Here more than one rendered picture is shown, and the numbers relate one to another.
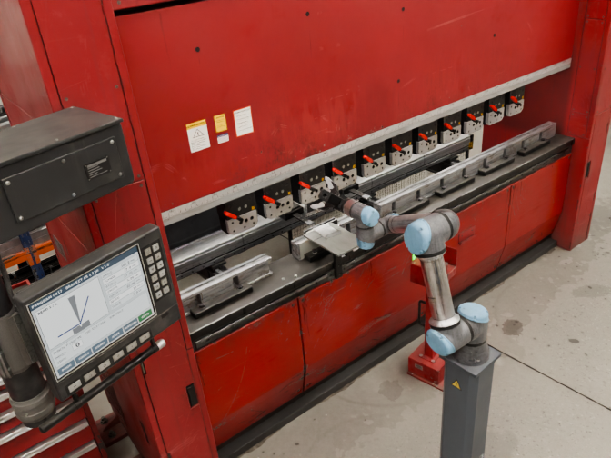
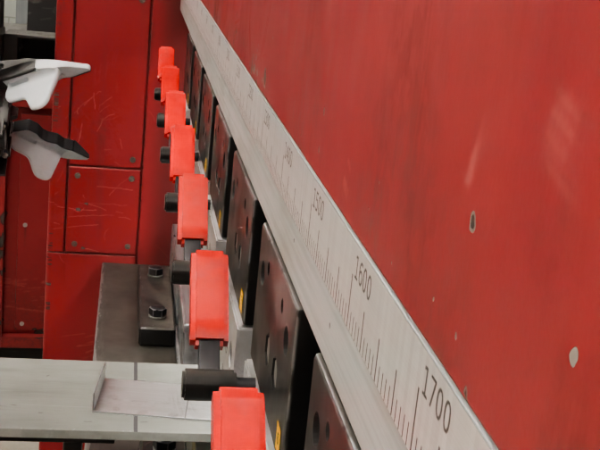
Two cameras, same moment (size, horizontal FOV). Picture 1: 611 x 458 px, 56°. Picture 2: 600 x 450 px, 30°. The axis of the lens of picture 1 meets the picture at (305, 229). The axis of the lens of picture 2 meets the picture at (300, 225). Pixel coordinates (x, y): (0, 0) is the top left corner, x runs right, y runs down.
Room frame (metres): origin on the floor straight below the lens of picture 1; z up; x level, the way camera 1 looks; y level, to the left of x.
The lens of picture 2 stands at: (3.04, -1.05, 1.51)
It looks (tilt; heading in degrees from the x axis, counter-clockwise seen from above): 15 degrees down; 116
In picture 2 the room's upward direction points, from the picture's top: 6 degrees clockwise
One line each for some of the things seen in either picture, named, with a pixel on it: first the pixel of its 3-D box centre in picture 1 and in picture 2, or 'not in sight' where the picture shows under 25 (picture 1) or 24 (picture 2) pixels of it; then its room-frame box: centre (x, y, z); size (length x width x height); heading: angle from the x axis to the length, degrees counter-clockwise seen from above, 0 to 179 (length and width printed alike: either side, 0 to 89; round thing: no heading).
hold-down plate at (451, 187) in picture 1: (455, 185); not in sight; (3.02, -0.91, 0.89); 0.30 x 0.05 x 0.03; 125
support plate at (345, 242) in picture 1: (335, 238); (86, 396); (2.37, -0.14, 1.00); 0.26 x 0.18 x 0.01; 35
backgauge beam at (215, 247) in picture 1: (337, 194); not in sight; (2.97, -0.20, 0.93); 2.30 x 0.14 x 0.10; 125
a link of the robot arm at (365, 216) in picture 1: (365, 214); not in sight; (2.07, -0.25, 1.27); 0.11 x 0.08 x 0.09; 35
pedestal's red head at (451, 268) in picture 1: (433, 263); not in sight; (2.44, -0.64, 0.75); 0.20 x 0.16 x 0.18; 136
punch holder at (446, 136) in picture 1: (446, 125); not in sight; (3.05, -0.85, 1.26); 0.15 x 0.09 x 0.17; 125
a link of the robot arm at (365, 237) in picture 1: (368, 233); not in sight; (2.08, -0.26, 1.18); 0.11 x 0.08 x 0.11; 122
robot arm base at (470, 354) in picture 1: (470, 343); not in sight; (1.73, -0.62, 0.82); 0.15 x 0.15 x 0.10
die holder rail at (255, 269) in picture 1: (224, 284); (194, 295); (2.17, 0.40, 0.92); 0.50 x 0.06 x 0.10; 125
